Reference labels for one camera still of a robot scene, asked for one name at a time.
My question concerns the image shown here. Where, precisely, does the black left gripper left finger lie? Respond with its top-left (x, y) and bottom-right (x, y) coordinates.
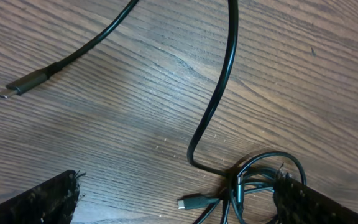
top-left (0, 170), bottom-right (84, 224)

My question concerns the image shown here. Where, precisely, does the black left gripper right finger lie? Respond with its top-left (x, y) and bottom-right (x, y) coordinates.
top-left (273, 173), bottom-right (358, 224)

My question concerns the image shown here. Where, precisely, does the black USB cable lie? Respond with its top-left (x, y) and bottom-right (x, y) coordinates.
top-left (177, 151), bottom-right (307, 224)
top-left (0, 0), bottom-right (239, 177)

